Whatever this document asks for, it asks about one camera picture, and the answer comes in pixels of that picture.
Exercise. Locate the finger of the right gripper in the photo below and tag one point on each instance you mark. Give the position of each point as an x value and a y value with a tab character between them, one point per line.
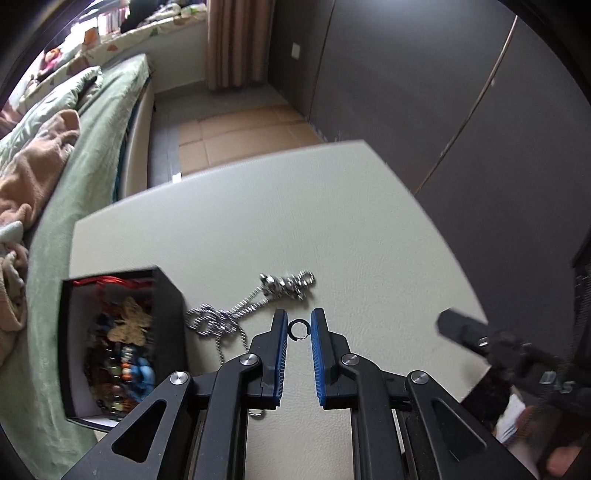
485	341

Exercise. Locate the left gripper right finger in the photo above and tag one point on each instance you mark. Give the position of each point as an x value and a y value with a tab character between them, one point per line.
403	427

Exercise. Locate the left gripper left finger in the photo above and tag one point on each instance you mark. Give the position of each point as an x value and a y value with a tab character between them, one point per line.
194	427

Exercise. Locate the black jewelry box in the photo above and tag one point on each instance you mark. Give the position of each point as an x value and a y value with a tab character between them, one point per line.
119	335

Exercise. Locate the right hand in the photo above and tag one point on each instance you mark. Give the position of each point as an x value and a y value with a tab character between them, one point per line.
560	449

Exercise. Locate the green bed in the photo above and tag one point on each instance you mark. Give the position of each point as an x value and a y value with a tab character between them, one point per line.
31	408

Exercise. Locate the pink fleece blanket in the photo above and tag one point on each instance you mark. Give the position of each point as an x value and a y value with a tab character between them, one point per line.
26	187

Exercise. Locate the light green duvet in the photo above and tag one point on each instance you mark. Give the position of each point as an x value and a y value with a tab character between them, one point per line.
71	94

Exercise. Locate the window seat cushion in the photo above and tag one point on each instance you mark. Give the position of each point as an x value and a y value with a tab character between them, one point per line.
174	46

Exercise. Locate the right pink curtain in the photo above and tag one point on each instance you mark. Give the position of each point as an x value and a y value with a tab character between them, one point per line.
237	43

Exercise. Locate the wall socket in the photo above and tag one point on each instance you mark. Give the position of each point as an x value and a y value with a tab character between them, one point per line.
295	51

